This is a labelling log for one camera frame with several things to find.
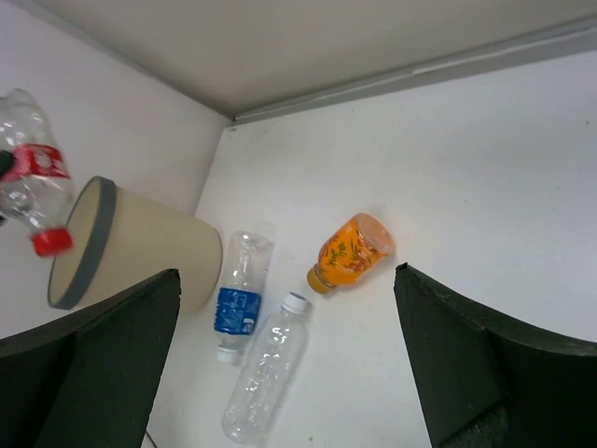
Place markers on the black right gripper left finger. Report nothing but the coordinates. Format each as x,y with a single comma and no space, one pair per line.
89,379

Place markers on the clear unlabelled plastic bottle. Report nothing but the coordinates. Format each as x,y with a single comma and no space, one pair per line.
268,371

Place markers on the orange plastic bottle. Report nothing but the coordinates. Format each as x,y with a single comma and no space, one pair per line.
353,250

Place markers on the blue label bottle left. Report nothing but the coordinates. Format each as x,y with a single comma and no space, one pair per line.
242,283

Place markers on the beige bin with grey rim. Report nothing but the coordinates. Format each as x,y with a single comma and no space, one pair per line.
121,238

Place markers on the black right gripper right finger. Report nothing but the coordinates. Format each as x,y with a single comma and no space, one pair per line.
486,379

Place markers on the red label plastic bottle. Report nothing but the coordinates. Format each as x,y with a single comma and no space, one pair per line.
36,187

